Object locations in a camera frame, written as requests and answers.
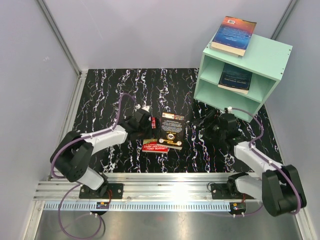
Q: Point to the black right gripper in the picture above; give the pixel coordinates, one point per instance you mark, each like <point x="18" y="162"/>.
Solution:
<point x="207" y="117"/>

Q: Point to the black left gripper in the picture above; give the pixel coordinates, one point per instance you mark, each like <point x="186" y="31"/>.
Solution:
<point x="154" y="133"/>

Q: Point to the black paperback book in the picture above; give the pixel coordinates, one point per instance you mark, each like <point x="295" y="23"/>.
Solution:
<point x="171" y="131"/>

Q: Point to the red treehouse book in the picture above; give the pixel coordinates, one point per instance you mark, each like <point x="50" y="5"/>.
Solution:
<point x="151" y="146"/>

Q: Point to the dark blue paperback book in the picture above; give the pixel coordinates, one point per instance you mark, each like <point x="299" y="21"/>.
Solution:
<point x="235" y="79"/>

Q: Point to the blue orange sunset book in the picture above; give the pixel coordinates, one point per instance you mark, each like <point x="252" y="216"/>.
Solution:
<point x="234" y="32"/>

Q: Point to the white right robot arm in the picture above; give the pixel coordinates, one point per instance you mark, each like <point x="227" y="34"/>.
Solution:
<point x="278" y="187"/>

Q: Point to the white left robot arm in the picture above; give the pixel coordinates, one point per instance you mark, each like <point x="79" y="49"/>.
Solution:
<point x="72" y="157"/>

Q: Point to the mint green wooden shelf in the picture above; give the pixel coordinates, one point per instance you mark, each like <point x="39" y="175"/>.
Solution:
<point x="264" y="57"/>

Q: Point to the black marbled table mat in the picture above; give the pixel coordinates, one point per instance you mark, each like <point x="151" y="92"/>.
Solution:
<point x="108" y="93"/>

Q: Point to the right control board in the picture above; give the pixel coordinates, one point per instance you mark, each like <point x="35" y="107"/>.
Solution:
<point x="237" y="208"/>

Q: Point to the control board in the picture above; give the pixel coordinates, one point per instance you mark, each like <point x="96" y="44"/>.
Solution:
<point x="237" y="208"/>
<point x="102" y="205"/>

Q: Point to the left control board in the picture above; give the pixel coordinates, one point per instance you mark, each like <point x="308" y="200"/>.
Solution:
<point x="102" y="205"/>

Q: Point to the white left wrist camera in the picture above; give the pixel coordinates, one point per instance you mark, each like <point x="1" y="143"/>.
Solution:
<point x="145" y="109"/>

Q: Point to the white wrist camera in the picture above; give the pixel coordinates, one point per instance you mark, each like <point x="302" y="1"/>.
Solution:
<point x="145" y="109"/>
<point x="228" y="110"/>

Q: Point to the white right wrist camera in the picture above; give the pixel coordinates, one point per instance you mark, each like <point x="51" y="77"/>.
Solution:
<point x="228" y="110"/>

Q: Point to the aluminium mounting rail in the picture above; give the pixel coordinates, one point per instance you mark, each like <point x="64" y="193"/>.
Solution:
<point x="145" y="187"/>

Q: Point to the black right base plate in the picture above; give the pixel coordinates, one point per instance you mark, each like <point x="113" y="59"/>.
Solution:
<point x="224" y="191"/>

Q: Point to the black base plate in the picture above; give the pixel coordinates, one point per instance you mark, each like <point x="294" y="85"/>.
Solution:
<point x="106" y="191"/>
<point x="224" y="191"/>

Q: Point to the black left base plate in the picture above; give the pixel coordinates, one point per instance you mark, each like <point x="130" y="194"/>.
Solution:
<point x="106" y="191"/>

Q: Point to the left aluminium frame post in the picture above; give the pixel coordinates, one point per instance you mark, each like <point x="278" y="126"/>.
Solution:
<point x="58" y="35"/>

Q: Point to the aluminium frame post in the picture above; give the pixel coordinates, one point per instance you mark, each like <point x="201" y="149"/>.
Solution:
<point x="284" y="19"/>
<point x="58" y="35"/>

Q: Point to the white slotted cable duct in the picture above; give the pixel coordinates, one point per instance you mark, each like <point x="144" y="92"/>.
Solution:
<point x="140" y="206"/>

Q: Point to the right aluminium frame post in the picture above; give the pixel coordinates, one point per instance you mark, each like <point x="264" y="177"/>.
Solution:
<point x="284" y="19"/>

